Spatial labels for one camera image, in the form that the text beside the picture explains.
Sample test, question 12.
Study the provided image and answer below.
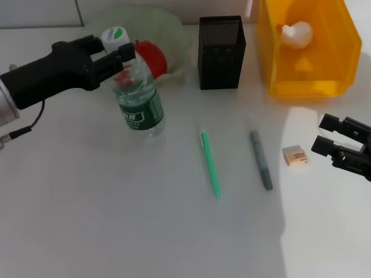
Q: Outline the red-orange fruit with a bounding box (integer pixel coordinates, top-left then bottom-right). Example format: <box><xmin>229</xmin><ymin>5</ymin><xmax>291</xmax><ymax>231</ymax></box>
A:
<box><xmin>133</xmin><ymin>39</ymin><xmax>168</xmax><ymax>79</ymax></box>

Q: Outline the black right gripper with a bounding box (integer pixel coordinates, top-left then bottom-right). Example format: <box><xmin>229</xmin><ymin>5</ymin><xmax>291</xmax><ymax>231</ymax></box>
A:
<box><xmin>310</xmin><ymin>113</ymin><xmax>371</xmax><ymax>182</ymax></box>

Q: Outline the grey marker pen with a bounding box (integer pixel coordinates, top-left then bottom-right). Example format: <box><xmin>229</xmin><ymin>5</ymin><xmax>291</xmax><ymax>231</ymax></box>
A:
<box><xmin>249</xmin><ymin>129</ymin><xmax>274</xmax><ymax>192</ymax></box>

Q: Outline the beige eraser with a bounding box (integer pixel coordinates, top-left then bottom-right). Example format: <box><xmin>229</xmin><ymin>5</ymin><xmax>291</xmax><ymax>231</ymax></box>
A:
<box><xmin>282</xmin><ymin>146</ymin><xmax>310</xmax><ymax>167</ymax></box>

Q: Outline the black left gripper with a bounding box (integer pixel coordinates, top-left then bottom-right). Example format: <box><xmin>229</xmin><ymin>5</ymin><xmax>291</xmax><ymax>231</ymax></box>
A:
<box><xmin>0</xmin><ymin>34</ymin><xmax>136</xmax><ymax>110</ymax></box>

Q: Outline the green pen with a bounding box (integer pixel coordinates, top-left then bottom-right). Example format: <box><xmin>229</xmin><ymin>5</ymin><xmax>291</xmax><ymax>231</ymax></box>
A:
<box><xmin>199</xmin><ymin>130</ymin><xmax>223</xmax><ymax>199</ymax></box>

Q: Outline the black mesh pen holder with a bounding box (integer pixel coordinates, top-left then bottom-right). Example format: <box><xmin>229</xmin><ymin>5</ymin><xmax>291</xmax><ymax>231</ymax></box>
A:
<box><xmin>198</xmin><ymin>16</ymin><xmax>247</xmax><ymax>90</ymax></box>

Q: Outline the yellow plastic bin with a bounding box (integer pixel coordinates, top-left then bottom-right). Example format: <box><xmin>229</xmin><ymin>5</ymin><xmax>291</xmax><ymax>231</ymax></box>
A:
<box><xmin>257</xmin><ymin>0</ymin><xmax>363</xmax><ymax>98</ymax></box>

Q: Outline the white paper ball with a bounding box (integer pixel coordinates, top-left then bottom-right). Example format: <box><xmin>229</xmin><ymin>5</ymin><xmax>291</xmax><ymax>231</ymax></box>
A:
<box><xmin>281</xmin><ymin>20</ymin><xmax>314</xmax><ymax>49</ymax></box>

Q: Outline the green-label clear water bottle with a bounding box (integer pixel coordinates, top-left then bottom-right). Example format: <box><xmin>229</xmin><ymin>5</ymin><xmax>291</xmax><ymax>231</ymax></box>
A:
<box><xmin>101</xmin><ymin>25</ymin><xmax>165</xmax><ymax>138</ymax></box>

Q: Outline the green glass fruit bowl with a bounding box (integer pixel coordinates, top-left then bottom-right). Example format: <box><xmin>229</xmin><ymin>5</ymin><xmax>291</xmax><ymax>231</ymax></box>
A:
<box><xmin>83</xmin><ymin>5</ymin><xmax>194</xmax><ymax>85</ymax></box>

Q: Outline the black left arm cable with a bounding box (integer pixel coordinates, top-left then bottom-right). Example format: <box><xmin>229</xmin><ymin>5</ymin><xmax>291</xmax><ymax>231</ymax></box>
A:
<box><xmin>0</xmin><ymin>100</ymin><xmax>47</xmax><ymax>150</ymax></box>

